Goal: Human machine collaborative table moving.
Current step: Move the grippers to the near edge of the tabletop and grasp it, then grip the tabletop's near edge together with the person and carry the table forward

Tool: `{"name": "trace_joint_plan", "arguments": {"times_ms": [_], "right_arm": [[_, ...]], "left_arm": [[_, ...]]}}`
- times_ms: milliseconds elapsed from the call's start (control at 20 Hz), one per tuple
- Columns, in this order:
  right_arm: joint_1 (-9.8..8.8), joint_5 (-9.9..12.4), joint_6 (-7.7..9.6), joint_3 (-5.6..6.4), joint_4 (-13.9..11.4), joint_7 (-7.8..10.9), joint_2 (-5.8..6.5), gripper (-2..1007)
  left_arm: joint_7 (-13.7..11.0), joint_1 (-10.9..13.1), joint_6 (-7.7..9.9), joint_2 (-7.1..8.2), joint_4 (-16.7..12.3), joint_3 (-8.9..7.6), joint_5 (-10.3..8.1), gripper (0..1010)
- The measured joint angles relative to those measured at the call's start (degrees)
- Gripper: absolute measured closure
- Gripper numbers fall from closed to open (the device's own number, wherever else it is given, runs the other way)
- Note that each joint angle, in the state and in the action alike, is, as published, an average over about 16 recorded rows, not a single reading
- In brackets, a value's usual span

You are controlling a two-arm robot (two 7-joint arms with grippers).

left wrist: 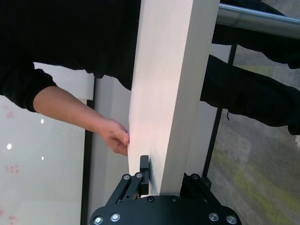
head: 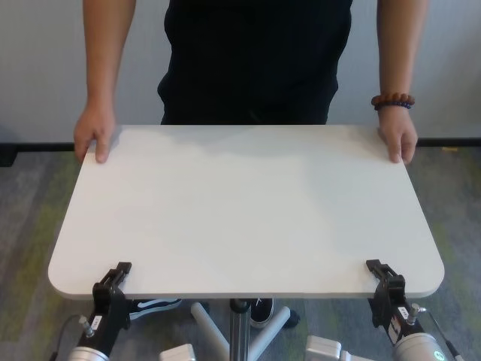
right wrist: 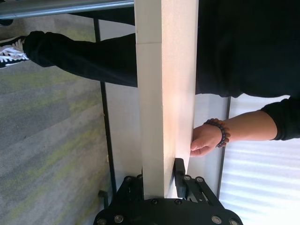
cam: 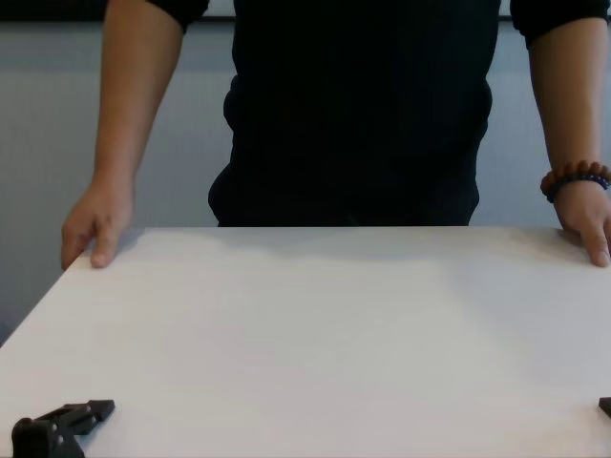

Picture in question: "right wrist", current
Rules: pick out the dark window sill strip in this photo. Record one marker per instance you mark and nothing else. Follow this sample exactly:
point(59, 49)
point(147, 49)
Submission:
point(223, 152)

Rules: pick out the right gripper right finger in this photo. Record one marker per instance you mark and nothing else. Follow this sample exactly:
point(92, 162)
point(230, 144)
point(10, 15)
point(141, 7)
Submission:
point(180, 178)

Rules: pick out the small black bent object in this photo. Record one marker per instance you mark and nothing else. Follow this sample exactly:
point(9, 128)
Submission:
point(104, 199)

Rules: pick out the white rectangular table top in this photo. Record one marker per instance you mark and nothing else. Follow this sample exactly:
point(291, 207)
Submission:
point(166, 93)

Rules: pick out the person left forearm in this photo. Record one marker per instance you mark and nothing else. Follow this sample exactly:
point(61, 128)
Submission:
point(250, 126)

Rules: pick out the silver table column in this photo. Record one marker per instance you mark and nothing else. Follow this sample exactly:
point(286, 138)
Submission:
point(58, 8)

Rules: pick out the person black shirt torso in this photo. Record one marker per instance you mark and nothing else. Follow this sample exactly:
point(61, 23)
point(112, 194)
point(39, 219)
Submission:
point(246, 47)

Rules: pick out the person left hand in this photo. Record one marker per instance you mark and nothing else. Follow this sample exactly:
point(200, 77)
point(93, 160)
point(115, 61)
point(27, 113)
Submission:
point(206, 138)

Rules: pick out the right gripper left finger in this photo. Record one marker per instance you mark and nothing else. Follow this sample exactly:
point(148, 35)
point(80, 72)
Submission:
point(131, 189)

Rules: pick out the black sneaker white laces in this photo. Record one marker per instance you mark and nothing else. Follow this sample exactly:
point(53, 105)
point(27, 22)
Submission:
point(12, 54)
point(5, 22)

